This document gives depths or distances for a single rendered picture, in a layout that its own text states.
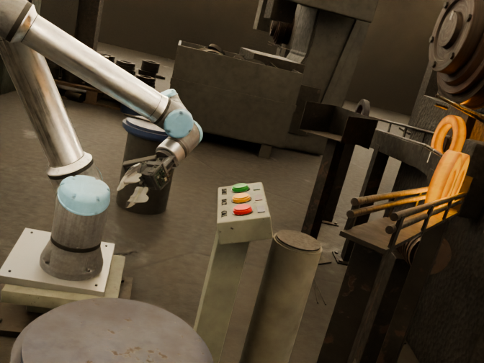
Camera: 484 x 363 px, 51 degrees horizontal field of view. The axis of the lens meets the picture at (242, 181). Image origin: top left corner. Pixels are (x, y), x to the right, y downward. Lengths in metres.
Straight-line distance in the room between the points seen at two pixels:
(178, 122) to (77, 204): 0.37
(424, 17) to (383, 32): 0.95
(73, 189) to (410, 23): 11.33
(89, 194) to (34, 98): 0.33
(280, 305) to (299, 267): 0.11
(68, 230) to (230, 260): 0.60
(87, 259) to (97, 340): 0.75
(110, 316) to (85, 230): 0.64
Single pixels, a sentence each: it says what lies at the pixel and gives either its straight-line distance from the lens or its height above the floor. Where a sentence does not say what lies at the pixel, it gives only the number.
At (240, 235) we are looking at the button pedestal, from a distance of 1.04.
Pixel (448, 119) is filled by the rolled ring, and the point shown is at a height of 0.82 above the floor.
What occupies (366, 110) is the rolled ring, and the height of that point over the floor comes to 0.70.
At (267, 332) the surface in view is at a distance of 1.28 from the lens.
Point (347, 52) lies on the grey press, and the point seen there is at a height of 0.98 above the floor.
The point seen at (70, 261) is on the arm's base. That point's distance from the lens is 1.61.
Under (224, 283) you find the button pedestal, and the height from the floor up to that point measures 0.42.
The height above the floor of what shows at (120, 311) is 0.43.
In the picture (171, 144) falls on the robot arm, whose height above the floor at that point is 0.56.
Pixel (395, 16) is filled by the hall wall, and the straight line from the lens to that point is 12.36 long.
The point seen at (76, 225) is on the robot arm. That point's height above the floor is 0.32.
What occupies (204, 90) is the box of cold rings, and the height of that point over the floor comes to 0.44.
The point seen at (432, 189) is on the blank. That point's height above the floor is 0.71.
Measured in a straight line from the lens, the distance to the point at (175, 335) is 0.94.
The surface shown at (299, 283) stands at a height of 0.44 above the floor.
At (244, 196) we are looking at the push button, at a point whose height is 0.61.
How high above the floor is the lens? 0.95
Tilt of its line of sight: 16 degrees down
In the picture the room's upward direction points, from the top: 14 degrees clockwise
